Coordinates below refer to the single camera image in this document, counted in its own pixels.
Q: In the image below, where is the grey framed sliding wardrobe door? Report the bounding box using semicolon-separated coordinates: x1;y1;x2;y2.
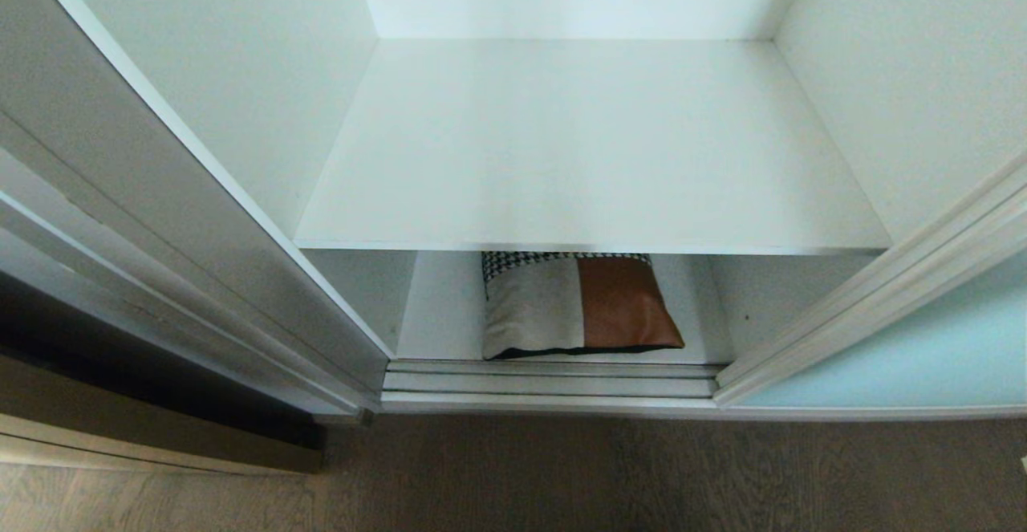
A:
0;0;392;417

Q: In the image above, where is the white wardrobe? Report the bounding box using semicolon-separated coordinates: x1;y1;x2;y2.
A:
22;0;1027;422

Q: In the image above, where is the white wardrobe shelf board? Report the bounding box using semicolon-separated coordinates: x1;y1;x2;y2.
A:
293;38;894;257

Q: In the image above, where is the metal sliding door floor track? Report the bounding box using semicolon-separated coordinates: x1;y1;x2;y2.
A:
380;358;728;414

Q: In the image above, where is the brown and beige patchwork cushion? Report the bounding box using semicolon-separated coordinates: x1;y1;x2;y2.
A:
481;251;686;361

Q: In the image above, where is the pale blue sliding wardrobe door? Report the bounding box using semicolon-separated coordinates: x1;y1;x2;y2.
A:
712;149;1027;410

